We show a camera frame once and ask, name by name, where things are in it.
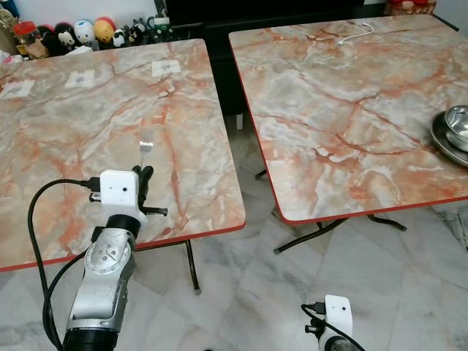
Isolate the silver metal fork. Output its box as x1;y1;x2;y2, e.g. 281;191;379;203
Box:
139;129;154;169

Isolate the marble folding table with labels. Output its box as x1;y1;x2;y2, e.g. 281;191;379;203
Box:
0;38;247;295

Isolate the white paper label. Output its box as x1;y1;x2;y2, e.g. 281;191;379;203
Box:
151;60;182;78
0;80;35;98
64;71;97;90

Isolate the stainless steel bowl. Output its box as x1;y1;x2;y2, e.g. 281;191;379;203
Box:
444;105;468;152

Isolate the stainless steel plate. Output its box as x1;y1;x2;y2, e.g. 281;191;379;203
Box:
430;110;468;167

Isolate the small black figure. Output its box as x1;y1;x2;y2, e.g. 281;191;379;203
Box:
126;23;146;45

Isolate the dark green figure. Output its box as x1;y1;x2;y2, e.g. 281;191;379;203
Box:
146;16;173;42

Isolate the orange yellow round figure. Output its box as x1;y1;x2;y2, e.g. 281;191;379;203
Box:
94;16;117;45

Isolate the white blue round figure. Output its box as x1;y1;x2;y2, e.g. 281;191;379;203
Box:
74;18;97;46

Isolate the black mouse figure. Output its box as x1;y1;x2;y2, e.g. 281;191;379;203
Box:
37;22;78;56

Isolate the red lidded jar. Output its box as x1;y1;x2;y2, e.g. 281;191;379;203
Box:
14;20;39;58

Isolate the red basket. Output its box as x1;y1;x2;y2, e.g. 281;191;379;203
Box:
385;0;438;17

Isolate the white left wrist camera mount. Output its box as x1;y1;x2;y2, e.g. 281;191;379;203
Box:
99;170;141;222

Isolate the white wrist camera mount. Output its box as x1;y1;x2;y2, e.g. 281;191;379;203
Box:
324;295;356;338
99;170;141;222

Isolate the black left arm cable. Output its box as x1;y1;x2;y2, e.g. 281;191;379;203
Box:
27;178;102;351

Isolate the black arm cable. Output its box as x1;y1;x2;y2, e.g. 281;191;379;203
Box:
27;178;102;351
302;301;366;351

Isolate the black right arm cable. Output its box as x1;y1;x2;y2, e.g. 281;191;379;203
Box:
302;301;366;351

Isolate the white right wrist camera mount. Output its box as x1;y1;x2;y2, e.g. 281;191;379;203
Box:
324;295;356;338

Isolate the white cable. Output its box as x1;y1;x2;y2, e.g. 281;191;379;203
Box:
339;22;375;47

